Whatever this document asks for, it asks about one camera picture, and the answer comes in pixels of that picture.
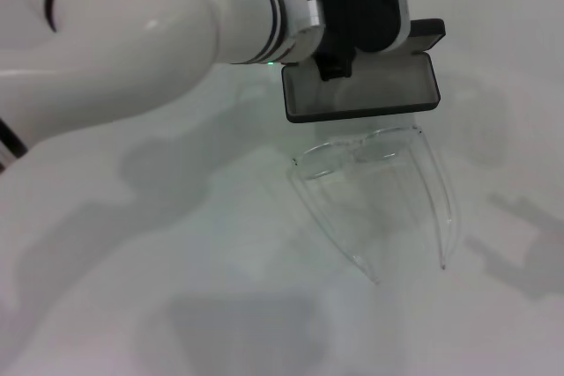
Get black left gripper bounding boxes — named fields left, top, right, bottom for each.
left=303, top=0, right=405, bottom=84

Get black glasses case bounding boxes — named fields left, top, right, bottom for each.
left=281, top=18, right=446, bottom=124

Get clear white glasses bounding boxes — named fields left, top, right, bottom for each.
left=288, top=126, right=459, bottom=285

